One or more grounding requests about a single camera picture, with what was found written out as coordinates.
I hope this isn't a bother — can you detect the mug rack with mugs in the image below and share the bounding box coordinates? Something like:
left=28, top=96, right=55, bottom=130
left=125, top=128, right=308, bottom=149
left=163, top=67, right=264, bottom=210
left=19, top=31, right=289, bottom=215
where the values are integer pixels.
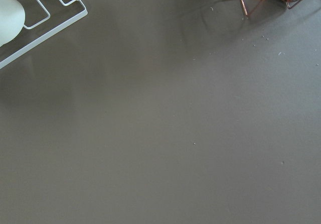
left=1, top=0, right=88, bottom=68

